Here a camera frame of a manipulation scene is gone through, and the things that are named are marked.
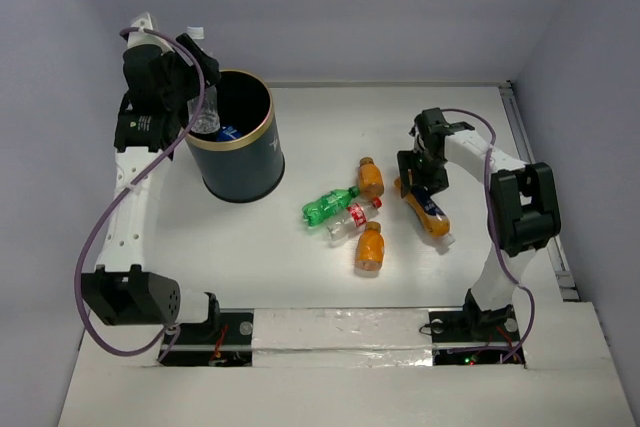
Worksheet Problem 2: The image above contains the clear plastic bottle white cap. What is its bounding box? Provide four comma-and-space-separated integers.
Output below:
186, 26, 220, 135

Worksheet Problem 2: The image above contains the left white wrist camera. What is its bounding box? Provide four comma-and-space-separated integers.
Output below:
127, 12, 163, 49

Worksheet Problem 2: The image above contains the small orange bottle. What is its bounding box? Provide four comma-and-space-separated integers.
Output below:
357, 157, 384, 198
354, 221, 385, 273

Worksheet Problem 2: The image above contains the green plastic bottle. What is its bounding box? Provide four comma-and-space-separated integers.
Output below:
302, 186, 360, 227

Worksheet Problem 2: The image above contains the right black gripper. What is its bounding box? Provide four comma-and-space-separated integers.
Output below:
398, 148, 450, 197

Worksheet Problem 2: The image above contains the silver foil strip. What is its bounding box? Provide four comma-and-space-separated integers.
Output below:
251, 308, 433, 368

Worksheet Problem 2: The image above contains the clear bottle red label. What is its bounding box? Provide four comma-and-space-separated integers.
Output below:
325, 197, 382, 242

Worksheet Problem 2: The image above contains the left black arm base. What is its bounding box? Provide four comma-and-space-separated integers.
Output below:
158, 309, 254, 367

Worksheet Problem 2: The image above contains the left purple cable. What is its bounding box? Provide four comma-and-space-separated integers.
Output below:
73, 26, 207, 357

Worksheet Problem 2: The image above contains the dark bin with gold rim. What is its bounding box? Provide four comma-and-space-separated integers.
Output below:
186, 70, 285, 203

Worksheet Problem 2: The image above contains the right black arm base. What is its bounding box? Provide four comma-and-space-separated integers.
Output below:
419, 291, 525, 366

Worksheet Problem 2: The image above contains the large orange bottle blue label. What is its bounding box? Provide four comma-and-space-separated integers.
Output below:
404, 185, 455, 249

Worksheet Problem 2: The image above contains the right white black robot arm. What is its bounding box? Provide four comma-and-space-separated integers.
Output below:
396, 108, 561, 343

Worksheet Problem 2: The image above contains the clear bottle blue label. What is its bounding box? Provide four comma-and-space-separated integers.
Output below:
216, 125, 243, 142

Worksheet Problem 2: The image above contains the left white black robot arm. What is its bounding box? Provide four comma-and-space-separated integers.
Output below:
74, 27, 221, 326

